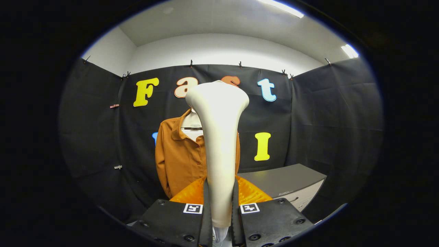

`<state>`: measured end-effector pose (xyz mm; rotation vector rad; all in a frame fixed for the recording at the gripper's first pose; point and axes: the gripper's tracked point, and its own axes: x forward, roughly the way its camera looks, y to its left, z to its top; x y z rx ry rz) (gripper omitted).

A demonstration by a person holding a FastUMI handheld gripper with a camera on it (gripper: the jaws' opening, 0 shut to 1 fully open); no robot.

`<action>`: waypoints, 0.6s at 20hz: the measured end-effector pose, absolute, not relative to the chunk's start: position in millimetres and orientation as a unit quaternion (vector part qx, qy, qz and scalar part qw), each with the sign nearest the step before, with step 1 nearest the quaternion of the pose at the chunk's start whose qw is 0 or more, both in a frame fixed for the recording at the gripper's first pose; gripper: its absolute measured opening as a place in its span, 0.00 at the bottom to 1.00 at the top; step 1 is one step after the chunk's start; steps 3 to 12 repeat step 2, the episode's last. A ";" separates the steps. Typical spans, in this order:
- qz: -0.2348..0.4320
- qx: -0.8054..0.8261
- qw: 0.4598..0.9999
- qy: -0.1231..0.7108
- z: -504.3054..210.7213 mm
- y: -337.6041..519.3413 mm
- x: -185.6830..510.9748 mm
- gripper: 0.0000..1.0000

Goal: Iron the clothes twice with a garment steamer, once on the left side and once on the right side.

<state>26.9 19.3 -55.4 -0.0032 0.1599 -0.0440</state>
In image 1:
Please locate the long ceiling light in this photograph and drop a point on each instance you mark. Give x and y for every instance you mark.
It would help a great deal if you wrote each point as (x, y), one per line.
(283, 7)

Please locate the white mannequin torso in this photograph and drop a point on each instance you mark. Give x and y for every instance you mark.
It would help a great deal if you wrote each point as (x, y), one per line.
(191, 120)

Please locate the brown button-up shirt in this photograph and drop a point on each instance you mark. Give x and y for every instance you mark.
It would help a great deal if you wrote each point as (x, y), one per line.
(178, 161)

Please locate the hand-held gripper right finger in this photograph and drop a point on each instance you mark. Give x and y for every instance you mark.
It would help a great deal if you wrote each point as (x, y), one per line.
(235, 219)

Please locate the small ceiling light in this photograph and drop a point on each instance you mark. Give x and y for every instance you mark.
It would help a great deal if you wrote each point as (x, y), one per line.
(349, 50)

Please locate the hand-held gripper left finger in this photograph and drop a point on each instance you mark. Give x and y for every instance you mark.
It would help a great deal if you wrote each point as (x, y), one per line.
(207, 219)

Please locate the black backdrop cloth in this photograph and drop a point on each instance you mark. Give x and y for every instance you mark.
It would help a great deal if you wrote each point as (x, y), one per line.
(325, 120)

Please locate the grey cabinet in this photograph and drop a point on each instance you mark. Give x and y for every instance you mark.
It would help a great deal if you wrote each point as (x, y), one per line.
(281, 178)

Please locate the white garment steamer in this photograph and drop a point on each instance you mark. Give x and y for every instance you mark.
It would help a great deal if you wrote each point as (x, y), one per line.
(219, 137)

